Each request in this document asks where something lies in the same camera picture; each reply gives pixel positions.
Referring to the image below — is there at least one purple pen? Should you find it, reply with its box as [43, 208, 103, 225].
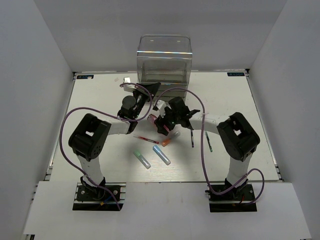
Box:
[190, 130, 195, 148]

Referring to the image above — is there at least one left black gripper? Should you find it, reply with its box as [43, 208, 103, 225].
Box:
[132, 82, 161, 119]

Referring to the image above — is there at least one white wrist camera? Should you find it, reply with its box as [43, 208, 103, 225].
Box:
[152, 100, 167, 117]
[121, 77, 136, 93]

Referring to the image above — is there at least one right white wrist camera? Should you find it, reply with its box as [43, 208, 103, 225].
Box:
[152, 100, 167, 117]

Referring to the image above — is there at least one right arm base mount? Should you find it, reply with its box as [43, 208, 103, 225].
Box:
[205, 184, 257, 213]

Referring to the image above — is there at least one red pen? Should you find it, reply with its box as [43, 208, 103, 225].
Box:
[133, 135, 159, 145]

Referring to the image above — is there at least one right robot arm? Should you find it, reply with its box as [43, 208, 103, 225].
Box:
[153, 97, 260, 200]

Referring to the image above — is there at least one orange capped highlighter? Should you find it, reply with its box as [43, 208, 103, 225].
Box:
[161, 131, 181, 147]

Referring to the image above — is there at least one blue capped highlighter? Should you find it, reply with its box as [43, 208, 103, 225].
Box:
[152, 145, 171, 166]

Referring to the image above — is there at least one clear acrylic drawer organizer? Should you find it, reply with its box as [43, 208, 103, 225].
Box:
[136, 34, 193, 102]

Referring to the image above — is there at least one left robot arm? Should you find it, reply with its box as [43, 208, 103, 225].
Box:
[68, 82, 161, 200]

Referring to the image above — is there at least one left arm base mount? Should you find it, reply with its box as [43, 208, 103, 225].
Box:
[72, 183, 126, 212]

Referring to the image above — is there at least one green pen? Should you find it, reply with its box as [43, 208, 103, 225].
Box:
[205, 131, 213, 153]

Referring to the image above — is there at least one pink capped glue tube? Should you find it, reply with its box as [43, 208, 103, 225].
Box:
[147, 114, 169, 136]

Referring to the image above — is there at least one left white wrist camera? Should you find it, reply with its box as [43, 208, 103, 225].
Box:
[121, 77, 136, 93]

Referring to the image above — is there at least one green capped highlighter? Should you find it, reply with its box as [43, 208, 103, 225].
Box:
[133, 150, 151, 169]

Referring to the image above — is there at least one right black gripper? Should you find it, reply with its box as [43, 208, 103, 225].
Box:
[154, 105, 181, 136]

